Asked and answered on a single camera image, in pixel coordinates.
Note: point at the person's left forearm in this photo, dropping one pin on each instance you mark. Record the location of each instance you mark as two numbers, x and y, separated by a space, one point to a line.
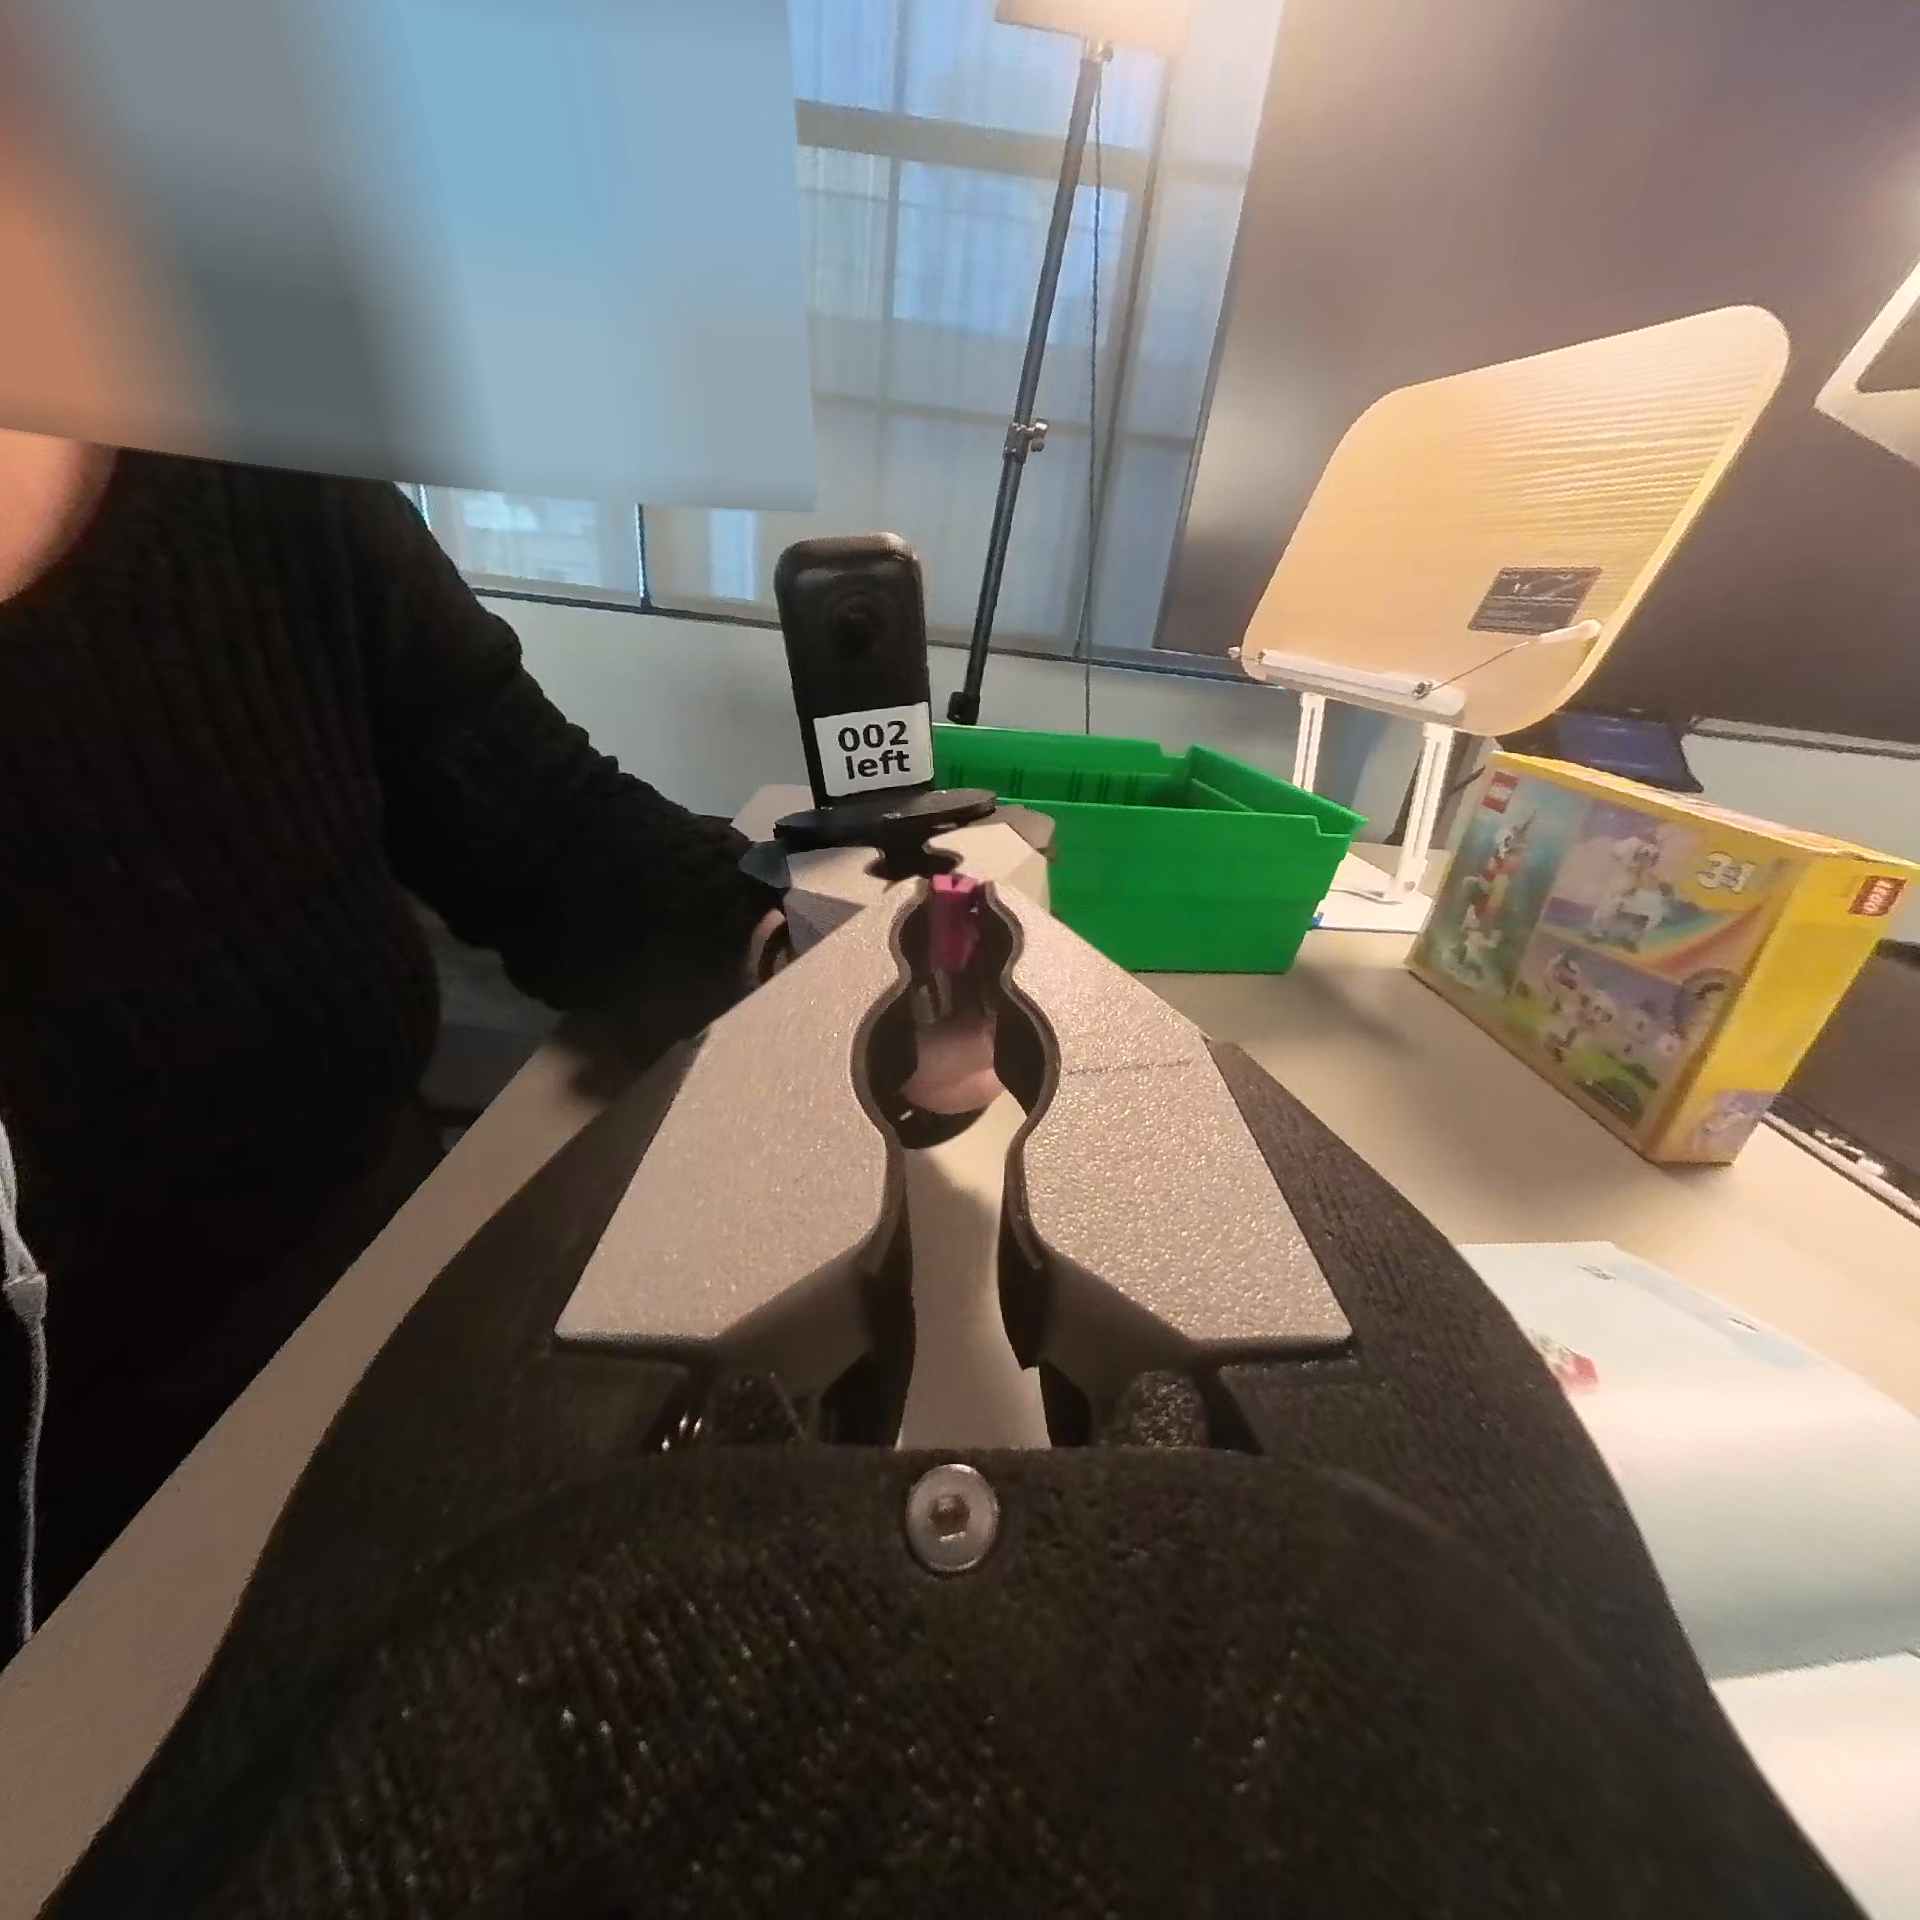
600 839

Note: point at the white light panel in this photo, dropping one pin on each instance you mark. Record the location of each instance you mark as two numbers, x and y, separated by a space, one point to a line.
1882 360

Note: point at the black laptop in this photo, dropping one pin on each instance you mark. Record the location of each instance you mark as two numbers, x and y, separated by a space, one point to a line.
1860 1080

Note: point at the pink lego brick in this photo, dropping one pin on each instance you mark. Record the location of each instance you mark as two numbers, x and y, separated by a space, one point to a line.
953 916

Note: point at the window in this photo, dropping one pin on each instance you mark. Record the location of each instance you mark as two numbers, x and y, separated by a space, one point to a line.
930 301

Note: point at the green plastic bin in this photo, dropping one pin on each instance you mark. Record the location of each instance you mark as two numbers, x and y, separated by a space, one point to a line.
1184 856

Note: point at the yellow lego box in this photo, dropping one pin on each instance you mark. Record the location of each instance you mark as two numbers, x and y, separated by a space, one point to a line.
1622 961

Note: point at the beige book stand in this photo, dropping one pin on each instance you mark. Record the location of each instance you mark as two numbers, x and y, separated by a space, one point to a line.
1515 511

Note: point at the black light stand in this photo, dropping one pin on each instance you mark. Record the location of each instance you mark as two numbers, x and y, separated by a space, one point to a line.
1050 301

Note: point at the pale blue instruction booklet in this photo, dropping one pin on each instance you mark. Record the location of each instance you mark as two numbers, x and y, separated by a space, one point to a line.
1723 1424

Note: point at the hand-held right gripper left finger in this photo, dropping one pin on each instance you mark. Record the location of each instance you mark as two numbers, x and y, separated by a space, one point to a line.
735 1201

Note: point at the person's body black clothing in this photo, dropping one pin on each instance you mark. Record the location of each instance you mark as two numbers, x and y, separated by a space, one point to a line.
194 902

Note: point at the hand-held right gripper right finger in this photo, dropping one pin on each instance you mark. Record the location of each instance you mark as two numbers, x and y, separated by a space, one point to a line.
1184 1201

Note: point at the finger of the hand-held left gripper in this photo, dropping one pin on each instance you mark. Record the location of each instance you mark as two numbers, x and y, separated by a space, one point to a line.
833 902
1019 863

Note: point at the large dark screen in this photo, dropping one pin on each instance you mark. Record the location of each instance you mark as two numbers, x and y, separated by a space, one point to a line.
1499 181

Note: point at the person's left hand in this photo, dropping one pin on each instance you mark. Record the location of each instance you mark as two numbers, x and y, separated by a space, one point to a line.
764 953

